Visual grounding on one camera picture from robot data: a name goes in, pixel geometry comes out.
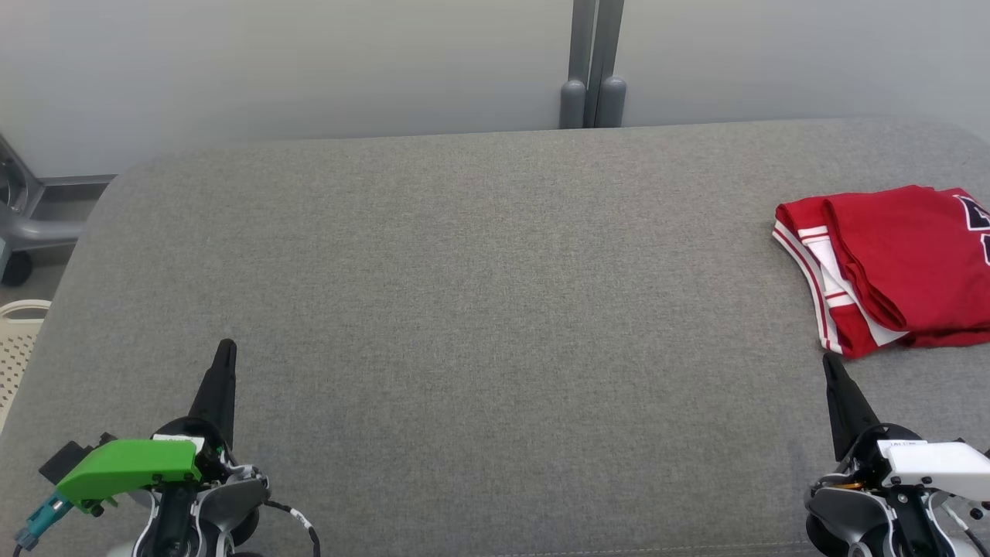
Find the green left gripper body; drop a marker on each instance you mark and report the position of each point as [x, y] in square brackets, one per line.
[131, 464]

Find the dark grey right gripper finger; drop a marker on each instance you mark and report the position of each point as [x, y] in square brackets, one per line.
[843, 410]

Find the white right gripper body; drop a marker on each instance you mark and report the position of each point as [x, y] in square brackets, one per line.
[936, 464]

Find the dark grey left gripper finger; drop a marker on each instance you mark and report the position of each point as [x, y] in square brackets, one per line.
[216, 391]

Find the red white basketball jersey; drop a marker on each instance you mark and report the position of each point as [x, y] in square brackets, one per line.
[905, 247]

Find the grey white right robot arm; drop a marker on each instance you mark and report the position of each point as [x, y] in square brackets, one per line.
[843, 514]

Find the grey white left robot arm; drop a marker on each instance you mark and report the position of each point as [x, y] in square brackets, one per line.
[228, 503]

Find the beige perforated laundry basket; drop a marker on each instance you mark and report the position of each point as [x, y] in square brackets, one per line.
[19, 356]

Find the black caster wheel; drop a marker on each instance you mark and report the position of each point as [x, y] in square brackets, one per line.
[15, 269]

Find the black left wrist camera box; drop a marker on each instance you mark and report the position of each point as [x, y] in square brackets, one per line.
[66, 458]

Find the teal left camera connector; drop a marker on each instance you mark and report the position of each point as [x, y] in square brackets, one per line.
[42, 520]

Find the grey metal stand frame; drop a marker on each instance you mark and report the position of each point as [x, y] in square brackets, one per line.
[23, 228]

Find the grey metal partition post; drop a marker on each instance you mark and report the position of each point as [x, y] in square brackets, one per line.
[611, 46]
[582, 46]

